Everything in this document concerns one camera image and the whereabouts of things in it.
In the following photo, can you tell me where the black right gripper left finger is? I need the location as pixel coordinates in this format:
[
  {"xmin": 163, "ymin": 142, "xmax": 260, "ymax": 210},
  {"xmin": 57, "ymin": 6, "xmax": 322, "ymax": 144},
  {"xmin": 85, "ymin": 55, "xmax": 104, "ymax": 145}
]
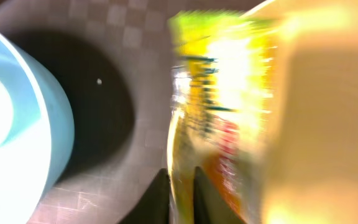
[{"xmin": 119, "ymin": 168, "xmax": 170, "ymax": 224}]

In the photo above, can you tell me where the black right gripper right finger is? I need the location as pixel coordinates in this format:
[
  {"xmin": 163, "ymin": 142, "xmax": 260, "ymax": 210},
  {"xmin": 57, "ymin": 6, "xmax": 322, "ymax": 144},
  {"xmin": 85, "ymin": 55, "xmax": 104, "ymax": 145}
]
[{"xmin": 193, "ymin": 167, "xmax": 244, "ymax": 224}]

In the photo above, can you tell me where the yellow green snack wrapper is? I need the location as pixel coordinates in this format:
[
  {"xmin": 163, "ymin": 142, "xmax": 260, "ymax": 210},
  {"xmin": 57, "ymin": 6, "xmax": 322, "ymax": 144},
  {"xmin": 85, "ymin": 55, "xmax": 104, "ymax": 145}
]
[{"xmin": 167, "ymin": 10, "xmax": 276, "ymax": 223}]

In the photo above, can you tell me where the yellow round plate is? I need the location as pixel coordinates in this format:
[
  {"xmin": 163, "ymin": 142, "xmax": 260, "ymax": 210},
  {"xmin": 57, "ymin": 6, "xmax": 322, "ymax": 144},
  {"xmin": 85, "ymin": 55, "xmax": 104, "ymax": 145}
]
[{"xmin": 249, "ymin": 0, "xmax": 358, "ymax": 223}]

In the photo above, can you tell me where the light blue saucer plate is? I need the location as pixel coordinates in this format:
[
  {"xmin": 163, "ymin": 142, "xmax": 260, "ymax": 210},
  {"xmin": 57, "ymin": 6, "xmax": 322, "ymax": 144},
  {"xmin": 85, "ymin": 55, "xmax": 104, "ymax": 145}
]
[{"xmin": 0, "ymin": 33, "xmax": 75, "ymax": 223}]

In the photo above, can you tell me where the dark brown serving tray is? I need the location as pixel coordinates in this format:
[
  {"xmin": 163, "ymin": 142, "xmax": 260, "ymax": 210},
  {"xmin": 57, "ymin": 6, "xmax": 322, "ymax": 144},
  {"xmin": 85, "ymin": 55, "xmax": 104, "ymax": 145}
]
[{"xmin": 0, "ymin": 0, "xmax": 267, "ymax": 224}]

